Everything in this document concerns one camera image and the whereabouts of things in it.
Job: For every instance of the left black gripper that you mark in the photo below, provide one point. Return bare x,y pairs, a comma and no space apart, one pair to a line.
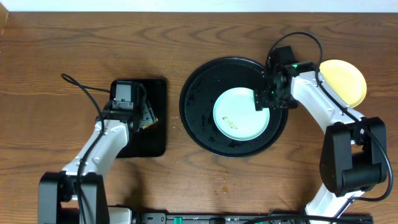
144,113

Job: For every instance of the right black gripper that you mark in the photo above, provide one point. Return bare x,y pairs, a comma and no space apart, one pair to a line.
261,100

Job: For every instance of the yellow sponge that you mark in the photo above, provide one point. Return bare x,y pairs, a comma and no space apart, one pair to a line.
148,118

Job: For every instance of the light blue plate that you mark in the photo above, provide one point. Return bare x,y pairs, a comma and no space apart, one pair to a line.
235,115

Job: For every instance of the yellow plate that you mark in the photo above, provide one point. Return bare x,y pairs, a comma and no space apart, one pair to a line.
346,80

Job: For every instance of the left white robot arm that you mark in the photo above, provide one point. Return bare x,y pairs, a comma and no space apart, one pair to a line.
76,194

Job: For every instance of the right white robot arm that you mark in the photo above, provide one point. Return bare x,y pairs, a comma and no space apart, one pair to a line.
354,157

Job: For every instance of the black rectangular tray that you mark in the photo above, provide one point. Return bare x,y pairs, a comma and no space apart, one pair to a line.
149,142

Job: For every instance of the black round tray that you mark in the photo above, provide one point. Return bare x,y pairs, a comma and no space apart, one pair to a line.
198,97

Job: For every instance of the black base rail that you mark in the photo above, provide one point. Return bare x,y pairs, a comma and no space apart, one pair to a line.
273,218

